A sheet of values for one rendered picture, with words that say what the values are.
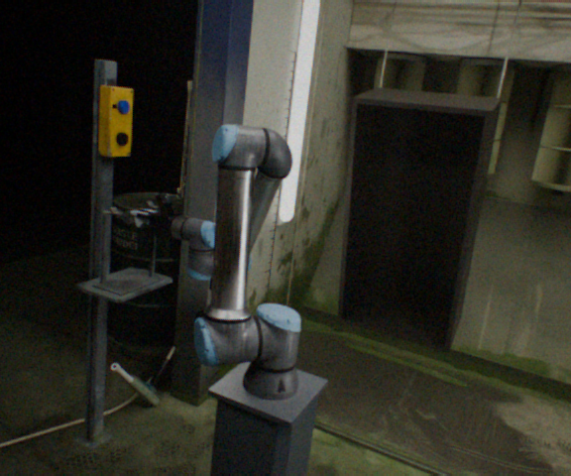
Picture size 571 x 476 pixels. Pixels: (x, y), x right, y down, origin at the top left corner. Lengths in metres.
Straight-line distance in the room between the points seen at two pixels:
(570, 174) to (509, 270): 0.73
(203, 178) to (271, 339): 1.05
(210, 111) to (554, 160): 2.08
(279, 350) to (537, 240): 2.50
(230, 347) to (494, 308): 2.36
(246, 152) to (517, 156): 2.66
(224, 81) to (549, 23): 1.96
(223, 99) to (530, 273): 2.33
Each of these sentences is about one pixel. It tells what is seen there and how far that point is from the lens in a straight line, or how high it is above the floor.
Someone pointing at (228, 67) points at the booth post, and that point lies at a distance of 2.41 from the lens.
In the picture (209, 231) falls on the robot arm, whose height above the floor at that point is 1.09.
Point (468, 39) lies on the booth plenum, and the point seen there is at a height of 2.07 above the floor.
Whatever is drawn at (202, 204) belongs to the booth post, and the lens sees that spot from 2.49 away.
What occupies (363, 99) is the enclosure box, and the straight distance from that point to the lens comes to 2.42.
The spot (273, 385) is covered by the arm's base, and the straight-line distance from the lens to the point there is 1.74.
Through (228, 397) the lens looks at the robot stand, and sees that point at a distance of 1.75.
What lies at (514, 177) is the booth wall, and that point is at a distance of 3.91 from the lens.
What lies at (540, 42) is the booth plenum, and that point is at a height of 2.08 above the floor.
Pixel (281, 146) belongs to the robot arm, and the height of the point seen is 1.44.
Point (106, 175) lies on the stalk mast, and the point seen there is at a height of 1.21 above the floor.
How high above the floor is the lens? 1.57
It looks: 14 degrees down
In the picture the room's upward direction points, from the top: 7 degrees clockwise
